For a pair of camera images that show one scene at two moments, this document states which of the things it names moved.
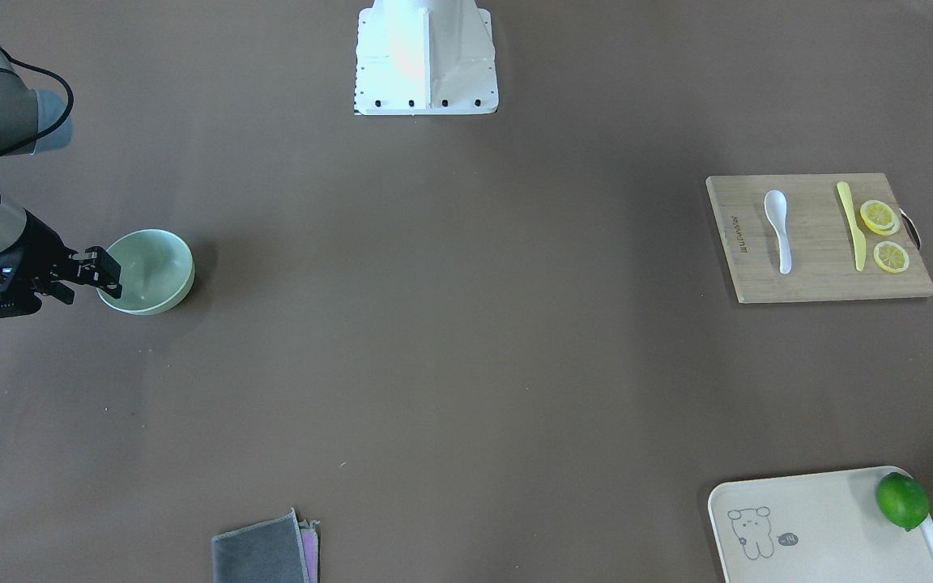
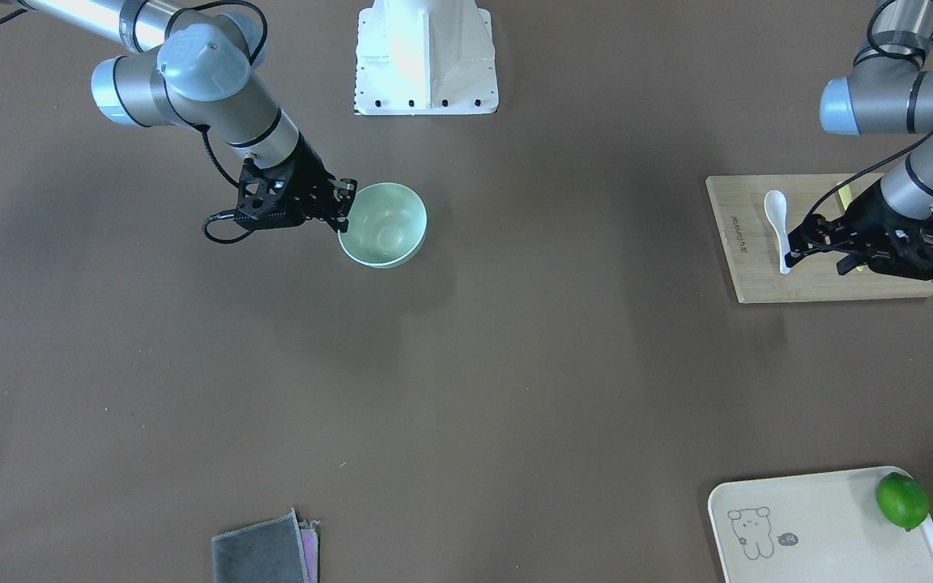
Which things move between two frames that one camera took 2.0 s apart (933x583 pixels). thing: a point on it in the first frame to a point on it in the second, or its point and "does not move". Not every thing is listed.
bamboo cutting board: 822,263 does not move
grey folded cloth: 278,549 does not move
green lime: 902,501 does not move
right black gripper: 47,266 to 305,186
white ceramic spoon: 775,208 does not move
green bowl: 157,272 to 386,226
